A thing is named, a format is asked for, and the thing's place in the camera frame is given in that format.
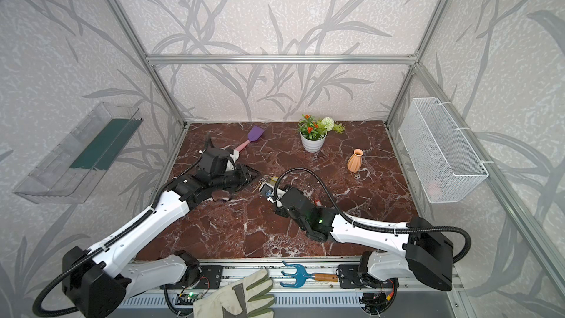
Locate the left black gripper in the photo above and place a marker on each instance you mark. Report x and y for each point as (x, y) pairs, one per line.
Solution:
(236, 177)

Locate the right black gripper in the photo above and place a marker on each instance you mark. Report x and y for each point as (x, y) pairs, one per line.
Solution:
(282, 199)

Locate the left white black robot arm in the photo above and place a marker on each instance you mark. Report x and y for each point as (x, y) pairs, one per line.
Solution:
(97, 280)

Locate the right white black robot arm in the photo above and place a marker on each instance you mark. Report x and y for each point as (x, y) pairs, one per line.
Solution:
(395, 250)

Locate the purple pink toy spatula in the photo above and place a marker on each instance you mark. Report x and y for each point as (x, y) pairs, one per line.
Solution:
(255, 133)

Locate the blue garden hand fork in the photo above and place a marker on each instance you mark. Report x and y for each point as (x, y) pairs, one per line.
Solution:
(301, 276)

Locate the small terracotta vase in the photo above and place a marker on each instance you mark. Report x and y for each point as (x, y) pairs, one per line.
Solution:
(355, 161)

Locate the white pot with flowers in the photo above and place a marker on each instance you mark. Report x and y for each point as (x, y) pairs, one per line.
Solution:
(313, 131)

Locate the white green work glove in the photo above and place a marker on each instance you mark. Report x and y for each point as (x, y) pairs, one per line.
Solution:
(248, 297)

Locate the green circuit board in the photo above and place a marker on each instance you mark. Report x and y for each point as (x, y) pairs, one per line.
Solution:
(188, 298)

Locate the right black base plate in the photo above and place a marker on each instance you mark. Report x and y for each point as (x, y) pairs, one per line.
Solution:
(348, 276)

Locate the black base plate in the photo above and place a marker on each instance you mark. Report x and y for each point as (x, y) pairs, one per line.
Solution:
(348, 276)
(209, 277)

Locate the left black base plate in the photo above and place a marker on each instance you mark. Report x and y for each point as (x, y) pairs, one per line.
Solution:
(209, 277)

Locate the white wire mesh basket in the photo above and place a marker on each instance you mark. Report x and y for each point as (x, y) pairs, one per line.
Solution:
(445, 162)

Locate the clear plastic wall tray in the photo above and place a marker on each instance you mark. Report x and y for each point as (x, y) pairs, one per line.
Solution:
(73, 169)

